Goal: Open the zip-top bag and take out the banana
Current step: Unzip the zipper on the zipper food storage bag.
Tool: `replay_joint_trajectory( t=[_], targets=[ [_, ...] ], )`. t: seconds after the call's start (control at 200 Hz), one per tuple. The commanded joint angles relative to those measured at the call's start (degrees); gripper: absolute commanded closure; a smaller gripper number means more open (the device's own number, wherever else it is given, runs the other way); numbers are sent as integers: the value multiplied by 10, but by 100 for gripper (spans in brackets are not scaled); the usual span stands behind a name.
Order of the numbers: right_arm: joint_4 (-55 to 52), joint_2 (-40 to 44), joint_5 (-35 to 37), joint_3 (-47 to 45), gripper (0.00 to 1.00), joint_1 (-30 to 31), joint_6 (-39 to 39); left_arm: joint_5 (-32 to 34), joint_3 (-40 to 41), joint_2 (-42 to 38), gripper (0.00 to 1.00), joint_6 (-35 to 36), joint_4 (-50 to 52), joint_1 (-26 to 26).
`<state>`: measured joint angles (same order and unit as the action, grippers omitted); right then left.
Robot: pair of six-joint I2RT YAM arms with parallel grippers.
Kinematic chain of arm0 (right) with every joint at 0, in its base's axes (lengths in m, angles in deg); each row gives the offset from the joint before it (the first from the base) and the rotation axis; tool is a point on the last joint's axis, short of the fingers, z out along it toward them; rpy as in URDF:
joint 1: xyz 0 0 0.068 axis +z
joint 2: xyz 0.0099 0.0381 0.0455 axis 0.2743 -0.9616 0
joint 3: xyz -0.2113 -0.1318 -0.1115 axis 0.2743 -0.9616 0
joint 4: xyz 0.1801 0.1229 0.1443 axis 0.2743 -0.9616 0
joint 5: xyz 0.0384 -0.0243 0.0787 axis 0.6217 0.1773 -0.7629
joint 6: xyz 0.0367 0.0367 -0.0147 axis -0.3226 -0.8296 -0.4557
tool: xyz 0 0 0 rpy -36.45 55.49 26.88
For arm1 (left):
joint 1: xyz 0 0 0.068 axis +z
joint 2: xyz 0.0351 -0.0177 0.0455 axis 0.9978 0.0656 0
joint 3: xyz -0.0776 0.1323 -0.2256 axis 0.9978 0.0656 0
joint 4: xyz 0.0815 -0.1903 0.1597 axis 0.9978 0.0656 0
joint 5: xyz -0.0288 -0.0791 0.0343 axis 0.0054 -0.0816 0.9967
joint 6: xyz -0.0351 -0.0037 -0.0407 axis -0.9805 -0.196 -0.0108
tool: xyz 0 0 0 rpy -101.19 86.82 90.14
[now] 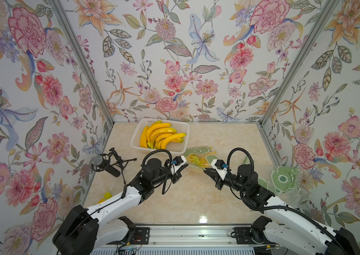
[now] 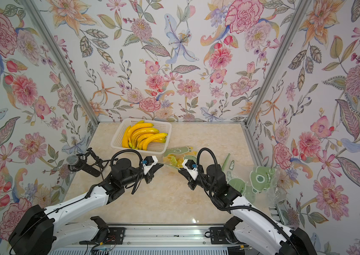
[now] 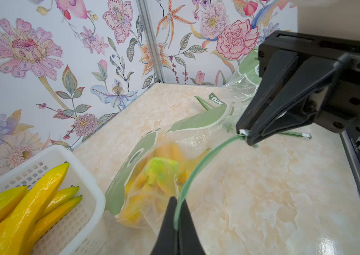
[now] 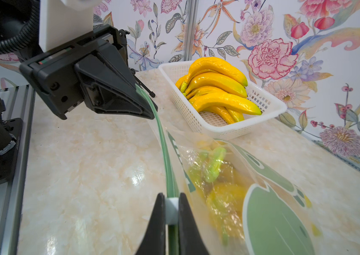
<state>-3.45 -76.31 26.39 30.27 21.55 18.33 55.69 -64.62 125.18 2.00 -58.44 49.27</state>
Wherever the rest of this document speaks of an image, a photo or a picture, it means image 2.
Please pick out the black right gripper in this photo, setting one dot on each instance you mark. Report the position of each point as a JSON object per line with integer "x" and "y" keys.
{"x": 194, "y": 183}

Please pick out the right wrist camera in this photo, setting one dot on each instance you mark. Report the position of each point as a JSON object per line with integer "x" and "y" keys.
{"x": 189, "y": 170}

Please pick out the white plastic basket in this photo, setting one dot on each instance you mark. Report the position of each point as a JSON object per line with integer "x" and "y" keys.
{"x": 154, "y": 147}

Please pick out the single yellow banana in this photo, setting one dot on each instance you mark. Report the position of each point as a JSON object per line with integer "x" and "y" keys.
{"x": 137, "y": 127}
{"x": 159, "y": 138}
{"x": 125, "y": 139}

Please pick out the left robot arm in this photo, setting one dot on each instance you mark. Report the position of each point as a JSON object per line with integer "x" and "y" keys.
{"x": 68, "y": 210}

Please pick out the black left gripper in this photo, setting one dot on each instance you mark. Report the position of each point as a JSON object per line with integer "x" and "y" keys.
{"x": 151, "y": 173}

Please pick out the black microphone on tripod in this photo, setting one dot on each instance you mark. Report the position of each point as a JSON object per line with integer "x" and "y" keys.
{"x": 89, "y": 162}

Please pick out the aluminium front rail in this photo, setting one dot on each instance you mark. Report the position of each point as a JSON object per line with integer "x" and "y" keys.
{"x": 166, "y": 234}

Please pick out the yellow banana bunch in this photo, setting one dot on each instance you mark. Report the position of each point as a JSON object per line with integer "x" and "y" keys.
{"x": 139, "y": 135}

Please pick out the zip-top bag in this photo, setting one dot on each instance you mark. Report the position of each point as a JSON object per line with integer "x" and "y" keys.
{"x": 175, "y": 157}
{"x": 238, "y": 176}
{"x": 264, "y": 189}

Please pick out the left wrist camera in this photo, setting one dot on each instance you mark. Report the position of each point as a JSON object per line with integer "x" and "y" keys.
{"x": 148, "y": 163}

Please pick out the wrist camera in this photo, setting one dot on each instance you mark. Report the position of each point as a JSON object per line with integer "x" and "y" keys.
{"x": 189, "y": 170}
{"x": 148, "y": 163}

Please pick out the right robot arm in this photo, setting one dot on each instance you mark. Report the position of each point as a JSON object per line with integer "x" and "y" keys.
{"x": 248, "y": 224}

